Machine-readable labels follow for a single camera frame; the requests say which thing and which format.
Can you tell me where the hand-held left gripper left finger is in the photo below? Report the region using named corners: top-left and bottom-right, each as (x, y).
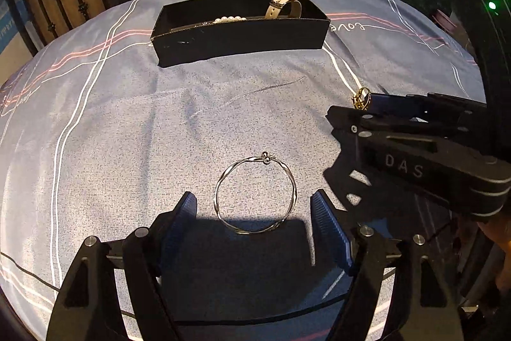
top-left (47, 191), bottom-right (198, 341)

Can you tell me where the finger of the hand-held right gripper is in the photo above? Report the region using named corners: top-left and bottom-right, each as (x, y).
top-left (366, 91), bottom-right (488, 134)
top-left (326, 105), bottom-right (511, 222)

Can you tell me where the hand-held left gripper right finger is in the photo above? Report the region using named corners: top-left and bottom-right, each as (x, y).
top-left (309, 189), bottom-right (466, 341)

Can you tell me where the gold ring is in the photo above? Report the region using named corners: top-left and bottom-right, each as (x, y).
top-left (351, 87), bottom-right (373, 111)

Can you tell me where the silver twisted bangle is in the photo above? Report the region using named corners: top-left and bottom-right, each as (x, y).
top-left (215, 151), bottom-right (298, 235)

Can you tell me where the black cardboard box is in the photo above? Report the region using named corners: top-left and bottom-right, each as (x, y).
top-left (151, 0), bottom-right (331, 68)

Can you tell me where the blue-grey striped bedsheet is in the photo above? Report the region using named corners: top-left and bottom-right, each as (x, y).
top-left (0, 0), bottom-right (492, 341)

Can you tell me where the tan leather watch strap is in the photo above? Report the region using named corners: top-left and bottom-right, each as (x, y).
top-left (265, 0), bottom-right (311, 20)

